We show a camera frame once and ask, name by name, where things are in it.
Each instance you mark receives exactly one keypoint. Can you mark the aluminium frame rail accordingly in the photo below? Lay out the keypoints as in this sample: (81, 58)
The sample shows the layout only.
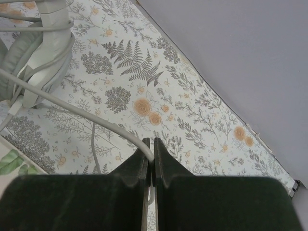
(294, 188)

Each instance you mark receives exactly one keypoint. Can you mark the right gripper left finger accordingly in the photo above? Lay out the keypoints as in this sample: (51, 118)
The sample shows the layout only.
(113, 202)

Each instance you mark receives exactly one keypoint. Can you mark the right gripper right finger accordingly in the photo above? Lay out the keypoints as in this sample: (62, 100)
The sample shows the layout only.
(186, 202)

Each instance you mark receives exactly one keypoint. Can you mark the floral white serving tray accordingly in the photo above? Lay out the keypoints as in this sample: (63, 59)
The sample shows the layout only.
(15, 163)

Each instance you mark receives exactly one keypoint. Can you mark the grey white headphones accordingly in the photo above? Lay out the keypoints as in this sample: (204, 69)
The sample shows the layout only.
(40, 56)

